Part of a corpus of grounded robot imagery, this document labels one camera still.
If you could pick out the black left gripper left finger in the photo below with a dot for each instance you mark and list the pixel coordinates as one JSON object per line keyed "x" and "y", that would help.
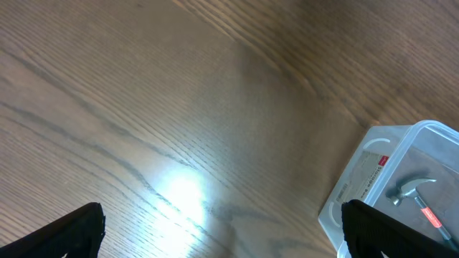
{"x": 77, "y": 234}

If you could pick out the small black claw hammer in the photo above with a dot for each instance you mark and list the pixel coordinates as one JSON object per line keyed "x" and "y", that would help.
{"x": 408, "y": 190}

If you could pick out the clear plastic container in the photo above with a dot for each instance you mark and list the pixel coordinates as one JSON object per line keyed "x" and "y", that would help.
{"x": 386, "y": 158}

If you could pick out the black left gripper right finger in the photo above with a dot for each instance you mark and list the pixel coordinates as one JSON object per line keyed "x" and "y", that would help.
{"x": 370, "y": 233}

